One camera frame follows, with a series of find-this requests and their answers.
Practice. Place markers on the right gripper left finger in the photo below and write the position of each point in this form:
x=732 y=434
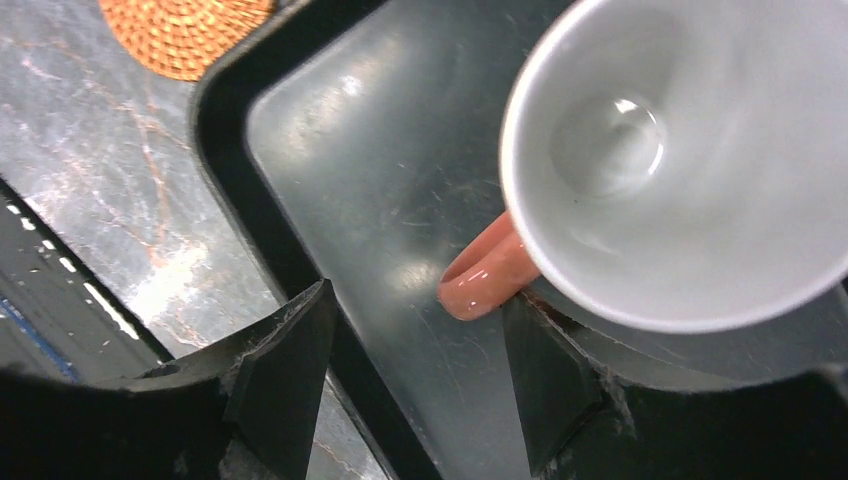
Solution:
x=244 y=407

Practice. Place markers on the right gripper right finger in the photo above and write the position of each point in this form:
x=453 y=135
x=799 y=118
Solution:
x=592 y=408

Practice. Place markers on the pink dotted white mug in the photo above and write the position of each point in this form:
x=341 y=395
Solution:
x=671 y=166

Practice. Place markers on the black tray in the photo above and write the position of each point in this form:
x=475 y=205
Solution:
x=354 y=141

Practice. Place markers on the woven round coaster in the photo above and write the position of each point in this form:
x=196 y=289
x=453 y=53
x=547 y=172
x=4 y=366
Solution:
x=181 y=39

